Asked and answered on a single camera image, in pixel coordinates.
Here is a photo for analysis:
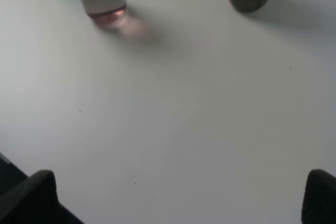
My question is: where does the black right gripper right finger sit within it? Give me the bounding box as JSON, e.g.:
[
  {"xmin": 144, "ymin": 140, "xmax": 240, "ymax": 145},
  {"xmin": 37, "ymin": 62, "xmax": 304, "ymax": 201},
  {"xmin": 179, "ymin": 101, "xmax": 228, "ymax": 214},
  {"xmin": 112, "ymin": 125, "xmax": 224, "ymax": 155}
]
[{"xmin": 301, "ymin": 169, "xmax": 335, "ymax": 224}]

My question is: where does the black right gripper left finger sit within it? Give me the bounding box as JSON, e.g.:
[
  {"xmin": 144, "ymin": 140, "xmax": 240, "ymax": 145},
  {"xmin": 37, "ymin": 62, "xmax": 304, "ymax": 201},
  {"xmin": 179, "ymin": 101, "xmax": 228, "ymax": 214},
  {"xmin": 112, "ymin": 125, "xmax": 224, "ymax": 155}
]
[{"xmin": 1, "ymin": 170, "xmax": 82, "ymax": 223}]

